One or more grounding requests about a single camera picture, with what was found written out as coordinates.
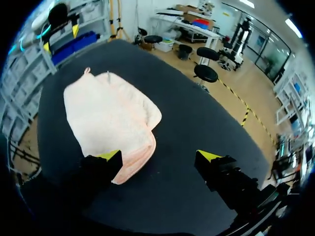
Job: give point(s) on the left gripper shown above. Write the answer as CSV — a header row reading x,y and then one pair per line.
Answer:
x,y
58,18

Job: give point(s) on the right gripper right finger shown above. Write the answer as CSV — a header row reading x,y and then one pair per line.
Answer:
x,y
226,177

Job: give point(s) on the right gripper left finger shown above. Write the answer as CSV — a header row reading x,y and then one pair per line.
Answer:
x,y
98,172

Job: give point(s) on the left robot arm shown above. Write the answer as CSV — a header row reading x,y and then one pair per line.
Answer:
x,y
32,32

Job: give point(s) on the pale pink towel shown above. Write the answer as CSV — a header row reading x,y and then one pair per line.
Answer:
x,y
112,118

